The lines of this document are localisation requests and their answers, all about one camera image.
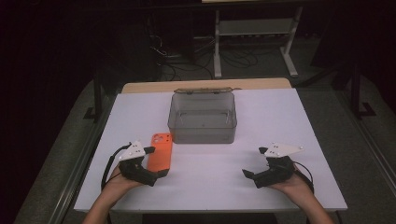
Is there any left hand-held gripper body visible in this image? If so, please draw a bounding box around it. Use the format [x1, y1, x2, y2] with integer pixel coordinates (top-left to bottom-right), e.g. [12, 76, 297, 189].
[118, 141, 159, 188]

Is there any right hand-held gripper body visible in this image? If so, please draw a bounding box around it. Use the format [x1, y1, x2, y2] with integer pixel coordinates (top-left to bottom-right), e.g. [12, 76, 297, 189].
[253, 143, 305, 189]

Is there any orange phone case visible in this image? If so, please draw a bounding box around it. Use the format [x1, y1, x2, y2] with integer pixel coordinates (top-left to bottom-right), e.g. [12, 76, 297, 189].
[147, 133, 174, 174]

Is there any grey transparent storage box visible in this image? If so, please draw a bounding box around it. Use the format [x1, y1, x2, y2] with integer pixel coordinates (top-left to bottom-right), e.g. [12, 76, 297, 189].
[167, 91, 238, 145]

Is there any person's left hand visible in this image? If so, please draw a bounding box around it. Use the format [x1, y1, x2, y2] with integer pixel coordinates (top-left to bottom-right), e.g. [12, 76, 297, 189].
[104, 164, 144, 200]

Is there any person's right hand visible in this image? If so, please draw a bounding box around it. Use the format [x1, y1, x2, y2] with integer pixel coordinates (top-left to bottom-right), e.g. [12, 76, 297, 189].
[268, 163, 313, 203]

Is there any wooden table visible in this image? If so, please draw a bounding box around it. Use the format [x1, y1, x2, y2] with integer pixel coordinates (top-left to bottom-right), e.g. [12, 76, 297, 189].
[120, 77, 292, 94]

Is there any black metal stand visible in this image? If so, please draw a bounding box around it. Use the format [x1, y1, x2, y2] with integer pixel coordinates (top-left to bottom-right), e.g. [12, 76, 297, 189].
[83, 60, 105, 123]
[348, 60, 377, 120]

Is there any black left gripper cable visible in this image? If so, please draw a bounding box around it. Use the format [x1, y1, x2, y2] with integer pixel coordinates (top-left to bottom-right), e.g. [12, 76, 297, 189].
[101, 142, 134, 190]

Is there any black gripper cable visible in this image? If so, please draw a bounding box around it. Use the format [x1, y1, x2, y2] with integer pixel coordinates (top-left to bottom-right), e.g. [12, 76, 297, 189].
[101, 142, 134, 190]
[291, 160, 316, 194]

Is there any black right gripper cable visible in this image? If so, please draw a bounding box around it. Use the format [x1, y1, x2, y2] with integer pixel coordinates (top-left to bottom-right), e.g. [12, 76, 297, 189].
[291, 160, 316, 194]

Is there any aluminium floor rail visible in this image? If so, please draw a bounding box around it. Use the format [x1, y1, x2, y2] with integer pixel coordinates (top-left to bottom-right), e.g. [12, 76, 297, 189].
[46, 92, 120, 224]
[334, 90, 396, 200]

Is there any tangle of floor cables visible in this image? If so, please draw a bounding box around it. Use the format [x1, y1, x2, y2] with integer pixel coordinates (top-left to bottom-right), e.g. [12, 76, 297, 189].
[148, 18, 260, 82]

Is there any white metal frame desk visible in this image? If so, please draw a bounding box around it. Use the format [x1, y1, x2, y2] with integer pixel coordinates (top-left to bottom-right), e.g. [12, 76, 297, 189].
[201, 0, 312, 78]

